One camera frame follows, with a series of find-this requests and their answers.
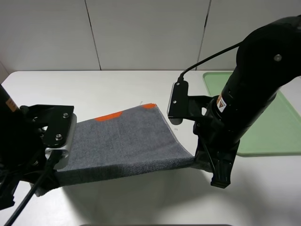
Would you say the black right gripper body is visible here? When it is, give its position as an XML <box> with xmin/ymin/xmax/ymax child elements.
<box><xmin>188</xmin><ymin>96</ymin><xmax>239</xmax><ymax>172</ymax></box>

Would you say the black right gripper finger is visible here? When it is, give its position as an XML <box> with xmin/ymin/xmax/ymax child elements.
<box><xmin>210</xmin><ymin>158</ymin><xmax>233</xmax><ymax>189</ymax></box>

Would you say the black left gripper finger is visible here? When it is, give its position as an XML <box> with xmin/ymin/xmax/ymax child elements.
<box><xmin>0</xmin><ymin>175</ymin><xmax>19</xmax><ymax>210</ymax></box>

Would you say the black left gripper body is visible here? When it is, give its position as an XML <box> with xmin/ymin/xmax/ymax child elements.
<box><xmin>0</xmin><ymin>105</ymin><xmax>74</xmax><ymax>188</ymax></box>

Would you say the grey towel with orange pattern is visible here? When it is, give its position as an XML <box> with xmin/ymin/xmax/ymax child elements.
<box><xmin>54</xmin><ymin>103</ymin><xmax>211</xmax><ymax>187</ymax></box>

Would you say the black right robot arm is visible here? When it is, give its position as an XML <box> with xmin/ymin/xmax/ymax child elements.
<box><xmin>193</xmin><ymin>16</ymin><xmax>301</xmax><ymax>188</ymax></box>

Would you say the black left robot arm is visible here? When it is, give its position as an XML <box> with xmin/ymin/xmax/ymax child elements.
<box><xmin>0</xmin><ymin>88</ymin><xmax>77</xmax><ymax>210</ymax></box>

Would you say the light green plastic tray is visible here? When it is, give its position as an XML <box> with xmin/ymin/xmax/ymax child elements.
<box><xmin>202</xmin><ymin>71</ymin><xmax>301</xmax><ymax>157</ymax></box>

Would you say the black left camera cable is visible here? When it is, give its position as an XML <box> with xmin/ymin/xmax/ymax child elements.
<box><xmin>4</xmin><ymin>150</ymin><xmax>59</xmax><ymax>226</ymax></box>

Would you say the black camera cable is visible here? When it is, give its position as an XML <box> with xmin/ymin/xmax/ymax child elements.
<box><xmin>178</xmin><ymin>43</ymin><xmax>241</xmax><ymax>83</ymax></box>
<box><xmin>4</xmin><ymin>150</ymin><xmax>59</xmax><ymax>226</ymax></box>

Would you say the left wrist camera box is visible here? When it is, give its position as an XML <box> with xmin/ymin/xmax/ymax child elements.
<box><xmin>45</xmin><ymin>113</ymin><xmax>77</xmax><ymax>170</ymax></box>

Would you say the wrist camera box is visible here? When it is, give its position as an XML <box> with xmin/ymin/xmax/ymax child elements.
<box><xmin>45</xmin><ymin>113</ymin><xmax>77</xmax><ymax>170</ymax></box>
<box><xmin>167</xmin><ymin>81</ymin><xmax>189</xmax><ymax>125</ymax></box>

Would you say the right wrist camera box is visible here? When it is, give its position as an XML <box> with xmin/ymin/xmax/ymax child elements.
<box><xmin>167</xmin><ymin>81</ymin><xmax>189</xmax><ymax>125</ymax></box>

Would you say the black right camera cable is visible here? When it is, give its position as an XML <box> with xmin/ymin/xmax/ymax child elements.
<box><xmin>178</xmin><ymin>43</ymin><xmax>241</xmax><ymax>83</ymax></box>

